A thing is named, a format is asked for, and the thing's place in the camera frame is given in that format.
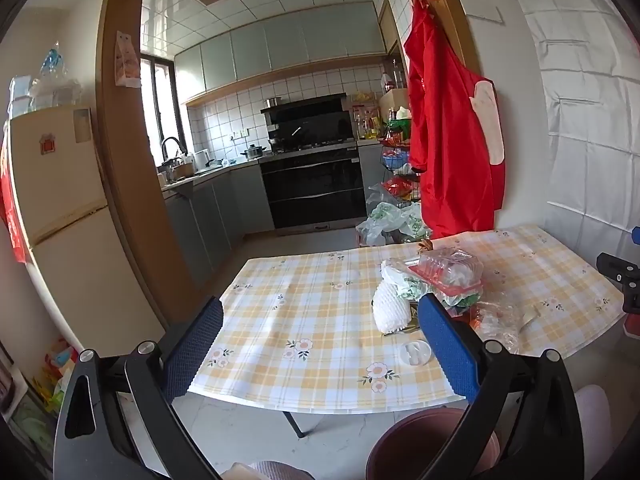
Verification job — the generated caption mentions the black built-in stove oven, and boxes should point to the black built-in stove oven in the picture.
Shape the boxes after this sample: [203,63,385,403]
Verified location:
[259,140,368,236]

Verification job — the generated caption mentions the clear plastic bag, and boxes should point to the clear plastic bag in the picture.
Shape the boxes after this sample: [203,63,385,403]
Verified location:
[30,42,83,111]

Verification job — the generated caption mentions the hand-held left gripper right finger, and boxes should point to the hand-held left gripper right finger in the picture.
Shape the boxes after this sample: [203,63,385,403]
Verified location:
[417,294,587,480]

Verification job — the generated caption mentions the white round plastic lid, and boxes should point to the white round plastic lid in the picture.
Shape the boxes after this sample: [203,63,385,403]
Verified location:
[399,340,432,367]

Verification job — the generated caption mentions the steel kitchen faucet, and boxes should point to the steel kitchen faucet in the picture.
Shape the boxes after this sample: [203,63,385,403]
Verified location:
[161,136,188,161]

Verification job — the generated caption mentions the checkered floral tablecloth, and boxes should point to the checkered floral tablecloth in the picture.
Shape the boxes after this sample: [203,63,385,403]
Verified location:
[187,224,628,415]

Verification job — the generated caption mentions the printed paper poster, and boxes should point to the printed paper poster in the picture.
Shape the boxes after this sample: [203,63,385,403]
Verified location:
[114,30,143,88]

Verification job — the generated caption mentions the kitchen window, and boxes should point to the kitchen window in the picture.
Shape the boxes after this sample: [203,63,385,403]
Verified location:
[140,52,181,171]

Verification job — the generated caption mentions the white green plastic bag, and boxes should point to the white green plastic bag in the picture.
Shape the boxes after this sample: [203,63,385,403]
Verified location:
[380,259,481,317]

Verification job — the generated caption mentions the pile of colourful snack packets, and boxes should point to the pile of colourful snack packets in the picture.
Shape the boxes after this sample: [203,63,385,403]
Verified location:
[30,337,83,413]

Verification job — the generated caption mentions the grey lower kitchen cabinets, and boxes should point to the grey lower kitchen cabinets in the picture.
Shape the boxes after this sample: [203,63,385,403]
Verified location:
[162,162,276,281]

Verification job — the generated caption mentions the wall poster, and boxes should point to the wall poster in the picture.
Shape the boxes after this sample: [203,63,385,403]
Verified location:
[507,0,640,261]

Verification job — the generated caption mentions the red hanging cloth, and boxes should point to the red hanging cloth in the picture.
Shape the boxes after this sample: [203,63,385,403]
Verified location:
[0,125,28,266]

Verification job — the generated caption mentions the pile of plastic bags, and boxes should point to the pile of plastic bags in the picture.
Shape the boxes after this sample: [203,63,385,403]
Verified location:
[356,185,433,247]

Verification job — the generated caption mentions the red apron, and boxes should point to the red apron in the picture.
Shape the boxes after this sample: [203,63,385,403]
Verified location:
[402,0,507,241]

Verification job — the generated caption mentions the brown cardboard box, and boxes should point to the brown cardboard box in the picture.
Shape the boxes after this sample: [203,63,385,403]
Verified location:
[378,89,411,121]

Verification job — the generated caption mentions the clear plastic wrapper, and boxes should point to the clear plastic wrapper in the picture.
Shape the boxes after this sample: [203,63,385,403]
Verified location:
[470,300,522,355]

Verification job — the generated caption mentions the maroon plastic bin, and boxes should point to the maroon plastic bin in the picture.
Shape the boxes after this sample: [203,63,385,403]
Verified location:
[365,406,501,480]

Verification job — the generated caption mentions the black wire storage rack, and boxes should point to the black wire storage rack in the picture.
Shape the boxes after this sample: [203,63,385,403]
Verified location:
[377,110,423,211]

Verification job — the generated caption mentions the dark shelf unit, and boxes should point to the dark shelf unit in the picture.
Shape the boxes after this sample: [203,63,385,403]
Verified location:
[0,345,53,471]

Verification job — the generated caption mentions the black range hood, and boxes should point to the black range hood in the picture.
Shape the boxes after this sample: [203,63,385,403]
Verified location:
[260,92,353,141]

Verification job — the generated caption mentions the clear plastic clamshell container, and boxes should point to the clear plastic clamshell container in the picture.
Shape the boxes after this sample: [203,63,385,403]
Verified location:
[407,247,485,297]

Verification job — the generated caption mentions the black table leg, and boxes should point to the black table leg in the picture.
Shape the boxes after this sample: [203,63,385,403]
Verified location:
[282,410,321,438]

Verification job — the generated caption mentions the cream refrigerator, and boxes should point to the cream refrigerator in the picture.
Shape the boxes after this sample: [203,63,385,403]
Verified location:
[2,106,168,361]

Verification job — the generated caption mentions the white foam fruit net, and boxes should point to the white foam fruit net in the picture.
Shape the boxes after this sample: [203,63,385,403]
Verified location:
[372,280,422,335]

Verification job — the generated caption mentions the group of cooking oil bottles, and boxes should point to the group of cooking oil bottles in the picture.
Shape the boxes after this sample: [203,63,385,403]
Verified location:
[352,102,388,141]

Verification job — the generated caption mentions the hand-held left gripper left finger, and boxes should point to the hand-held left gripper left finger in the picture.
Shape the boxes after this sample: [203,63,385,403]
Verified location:
[52,296,224,480]

